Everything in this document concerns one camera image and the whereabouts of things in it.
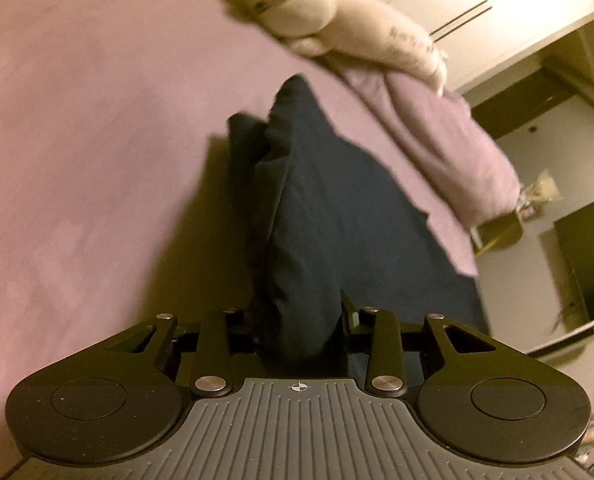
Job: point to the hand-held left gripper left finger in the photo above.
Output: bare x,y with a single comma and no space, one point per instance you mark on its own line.
217,345

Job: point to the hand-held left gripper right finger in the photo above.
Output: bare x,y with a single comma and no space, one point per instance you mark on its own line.
384,345

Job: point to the dark navy zip jacket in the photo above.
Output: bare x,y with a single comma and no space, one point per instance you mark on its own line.
327,210

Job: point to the yellow side table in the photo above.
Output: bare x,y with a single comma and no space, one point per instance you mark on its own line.
497,232

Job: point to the purple duvet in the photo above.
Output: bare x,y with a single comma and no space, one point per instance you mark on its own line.
442,140

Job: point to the wrapped flower bouquet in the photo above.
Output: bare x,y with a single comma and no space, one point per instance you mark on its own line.
539,192

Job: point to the purple bed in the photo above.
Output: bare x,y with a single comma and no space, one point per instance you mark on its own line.
77,160

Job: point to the black wall television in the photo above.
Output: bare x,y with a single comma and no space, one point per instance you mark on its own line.
592,265

